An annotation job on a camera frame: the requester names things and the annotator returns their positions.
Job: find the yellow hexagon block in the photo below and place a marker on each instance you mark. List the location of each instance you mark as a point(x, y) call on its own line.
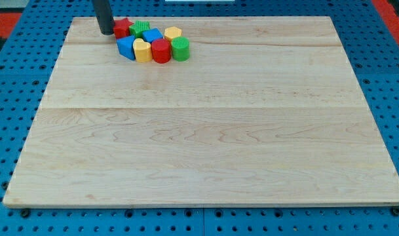
point(172, 33)

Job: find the light wooden board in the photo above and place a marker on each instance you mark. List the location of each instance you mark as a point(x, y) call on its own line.
point(266, 112)

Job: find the red star block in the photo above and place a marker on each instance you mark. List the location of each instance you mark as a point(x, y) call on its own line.
point(121, 28)

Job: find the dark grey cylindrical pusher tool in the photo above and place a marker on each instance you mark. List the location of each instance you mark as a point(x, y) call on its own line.
point(104, 16)

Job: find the yellow heart block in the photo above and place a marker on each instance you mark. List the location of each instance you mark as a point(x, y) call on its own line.
point(142, 50)

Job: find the green star block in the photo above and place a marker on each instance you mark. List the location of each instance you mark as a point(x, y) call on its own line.
point(138, 27)

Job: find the red cylinder block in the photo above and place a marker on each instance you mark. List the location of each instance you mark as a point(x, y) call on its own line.
point(161, 51)

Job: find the blue cube block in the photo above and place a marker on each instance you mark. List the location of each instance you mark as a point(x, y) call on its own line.
point(151, 35)

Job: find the green cylinder block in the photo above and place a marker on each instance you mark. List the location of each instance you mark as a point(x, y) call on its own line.
point(180, 48)

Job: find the blue triangle block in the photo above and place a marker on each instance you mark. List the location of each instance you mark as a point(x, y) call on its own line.
point(125, 47)

